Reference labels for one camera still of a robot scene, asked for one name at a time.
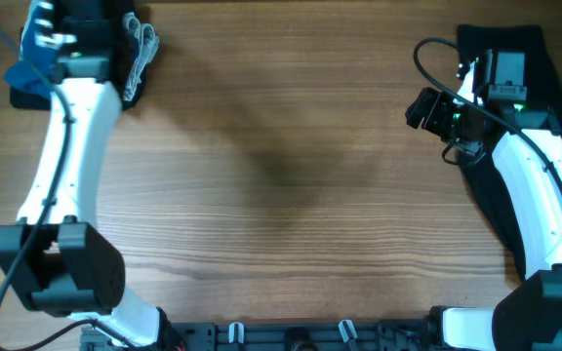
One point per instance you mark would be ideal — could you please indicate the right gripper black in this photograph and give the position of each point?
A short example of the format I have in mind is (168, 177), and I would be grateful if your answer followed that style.
(430, 113)

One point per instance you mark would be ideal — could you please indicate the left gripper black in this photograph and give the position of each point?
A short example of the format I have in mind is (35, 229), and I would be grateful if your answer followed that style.
(65, 18)

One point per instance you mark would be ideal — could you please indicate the white t-shirt black print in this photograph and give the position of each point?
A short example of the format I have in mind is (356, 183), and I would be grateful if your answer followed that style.
(43, 16)

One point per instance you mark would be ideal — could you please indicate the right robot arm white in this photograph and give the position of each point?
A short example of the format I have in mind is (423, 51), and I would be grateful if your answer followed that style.
(526, 152)

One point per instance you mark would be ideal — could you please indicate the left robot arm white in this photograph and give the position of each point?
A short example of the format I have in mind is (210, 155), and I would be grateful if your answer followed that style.
(53, 256)

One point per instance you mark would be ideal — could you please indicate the grey white-trimmed garment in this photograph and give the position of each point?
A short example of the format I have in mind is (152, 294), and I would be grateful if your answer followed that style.
(145, 43)

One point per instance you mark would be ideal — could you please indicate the blue button shirt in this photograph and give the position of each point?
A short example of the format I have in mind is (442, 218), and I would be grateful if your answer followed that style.
(20, 75)

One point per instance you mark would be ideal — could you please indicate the black trousers right side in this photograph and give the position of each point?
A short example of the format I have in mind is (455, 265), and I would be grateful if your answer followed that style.
(483, 179)

